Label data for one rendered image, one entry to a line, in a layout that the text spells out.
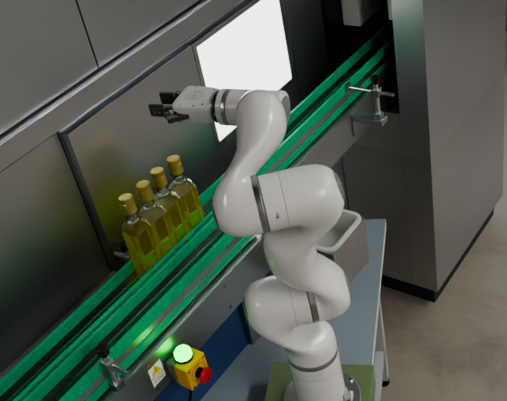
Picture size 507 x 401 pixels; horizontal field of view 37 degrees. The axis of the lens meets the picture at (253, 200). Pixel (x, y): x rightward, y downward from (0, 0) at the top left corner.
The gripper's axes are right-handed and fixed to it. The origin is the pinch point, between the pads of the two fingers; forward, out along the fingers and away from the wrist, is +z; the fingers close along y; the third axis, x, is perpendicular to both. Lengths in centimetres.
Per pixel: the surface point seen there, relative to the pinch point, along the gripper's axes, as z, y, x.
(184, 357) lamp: -11, 36, 47
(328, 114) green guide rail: -17, -62, 40
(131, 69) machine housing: 12.5, -9.4, -3.9
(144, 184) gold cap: 3.4, 11.7, 15.8
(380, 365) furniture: -33, -38, 129
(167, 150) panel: 11.0, -12.2, 22.5
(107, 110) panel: 14.5, 2.2, 1.0
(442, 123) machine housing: -46, -99, 65
